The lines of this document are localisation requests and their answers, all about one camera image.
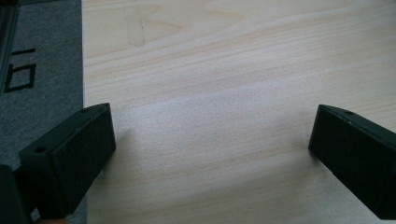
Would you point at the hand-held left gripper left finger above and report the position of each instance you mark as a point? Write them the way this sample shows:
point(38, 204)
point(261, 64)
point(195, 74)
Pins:
point(71, 158)

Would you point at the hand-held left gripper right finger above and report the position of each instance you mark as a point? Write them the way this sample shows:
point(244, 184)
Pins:
point(358, 161)

